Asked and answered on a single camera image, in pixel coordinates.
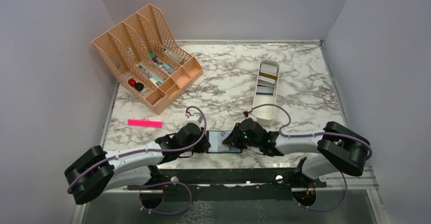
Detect silver VIP credit card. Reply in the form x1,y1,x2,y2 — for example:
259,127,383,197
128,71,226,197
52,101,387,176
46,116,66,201
216,131,231,152

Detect black leather card holder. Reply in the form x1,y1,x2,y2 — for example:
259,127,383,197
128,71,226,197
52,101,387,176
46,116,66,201
206,131,242,153

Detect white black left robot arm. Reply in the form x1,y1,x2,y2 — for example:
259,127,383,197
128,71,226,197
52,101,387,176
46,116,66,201
64,122,207,205

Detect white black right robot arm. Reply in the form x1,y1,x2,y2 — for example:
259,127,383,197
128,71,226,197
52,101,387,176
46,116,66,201
222,118,372,187

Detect cream oblong plastic tray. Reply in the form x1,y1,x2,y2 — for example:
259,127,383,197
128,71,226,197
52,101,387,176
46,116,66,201
251,59,280,125

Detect pink rectangular bar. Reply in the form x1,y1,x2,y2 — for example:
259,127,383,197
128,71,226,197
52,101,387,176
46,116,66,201
128,119,163,128

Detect teal pens in organizer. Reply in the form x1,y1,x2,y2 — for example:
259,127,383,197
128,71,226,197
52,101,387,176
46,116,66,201
148,52,175,75

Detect black round item in organizer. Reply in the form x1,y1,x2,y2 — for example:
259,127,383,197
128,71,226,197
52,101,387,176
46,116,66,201
134,82,144,92

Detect grey device in organizer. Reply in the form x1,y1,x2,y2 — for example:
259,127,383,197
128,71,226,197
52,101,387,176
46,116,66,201
163,46,184,65

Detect red round item in organizer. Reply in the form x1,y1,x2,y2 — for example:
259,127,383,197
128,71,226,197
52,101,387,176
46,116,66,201
128,79,136,87

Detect peach plastic file organizer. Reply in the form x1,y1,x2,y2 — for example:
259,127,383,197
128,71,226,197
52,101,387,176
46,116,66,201
92,4,203,115

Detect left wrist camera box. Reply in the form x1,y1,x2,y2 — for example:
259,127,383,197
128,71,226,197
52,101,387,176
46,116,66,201
187,112,203,126

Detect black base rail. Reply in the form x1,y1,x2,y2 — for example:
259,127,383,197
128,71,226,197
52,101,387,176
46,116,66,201
127,168,327,202

